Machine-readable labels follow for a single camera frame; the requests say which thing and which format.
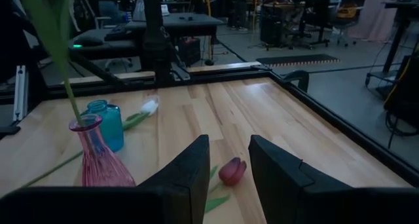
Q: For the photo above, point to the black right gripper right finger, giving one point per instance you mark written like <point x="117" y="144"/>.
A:
<point x="294" y="197"/>

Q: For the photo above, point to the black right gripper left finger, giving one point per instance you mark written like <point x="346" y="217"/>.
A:
<point x="163" y="201"/>

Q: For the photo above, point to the dark red artificial tulip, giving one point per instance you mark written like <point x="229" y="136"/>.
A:
<point x="232" y="171"/>

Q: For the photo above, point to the pink ribbed glass vase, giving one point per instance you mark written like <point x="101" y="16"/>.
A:
<point x="98" y="165"/>

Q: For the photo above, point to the white artificial tulip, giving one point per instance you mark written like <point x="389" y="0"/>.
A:
<point x="150" y="106"/>

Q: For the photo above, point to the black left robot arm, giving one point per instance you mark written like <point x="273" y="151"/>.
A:
<point x="155" y="47"/>

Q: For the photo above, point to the blue glass vase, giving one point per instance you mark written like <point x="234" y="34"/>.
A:
<point x="113" y="129"/>

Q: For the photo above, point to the black floor mat yellow edge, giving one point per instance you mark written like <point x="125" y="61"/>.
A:
<point x="294" y="59"/>

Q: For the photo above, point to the black case with red trim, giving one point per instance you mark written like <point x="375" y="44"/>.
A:
<point x="190" y="52"/>

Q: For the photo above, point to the black work table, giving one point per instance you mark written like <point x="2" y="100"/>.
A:
<point x="271" y="27"/>

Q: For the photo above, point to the black keyboard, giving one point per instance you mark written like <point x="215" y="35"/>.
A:
<point x="116" y="32"/>

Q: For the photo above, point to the black mouse with green light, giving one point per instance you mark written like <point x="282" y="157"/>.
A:
<point x="88" y="41"/>

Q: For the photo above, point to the dark grey desk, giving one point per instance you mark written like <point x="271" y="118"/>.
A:
<point x="190" y="22"/>

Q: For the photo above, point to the yellow pole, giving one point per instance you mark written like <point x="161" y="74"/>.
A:
<point x="208" y="21"/>

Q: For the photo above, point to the black standing desk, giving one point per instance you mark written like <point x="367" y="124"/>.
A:
<point x="397" y="37"/>

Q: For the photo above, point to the office chair with yellow item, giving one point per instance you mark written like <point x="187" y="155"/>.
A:
<point x="348" y="11"/>

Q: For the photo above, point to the person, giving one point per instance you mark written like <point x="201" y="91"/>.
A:
<point x="240" y="8"/>

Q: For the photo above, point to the pink artificial tulip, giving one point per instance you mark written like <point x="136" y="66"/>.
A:
<point x="52" y="27"/>

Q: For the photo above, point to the black aluminium table frame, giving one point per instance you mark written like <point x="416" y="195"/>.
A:
<point x="360" y="137"/>

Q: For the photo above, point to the silver aluminium rail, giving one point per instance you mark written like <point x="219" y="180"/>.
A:
<point x="20" y="93"/>

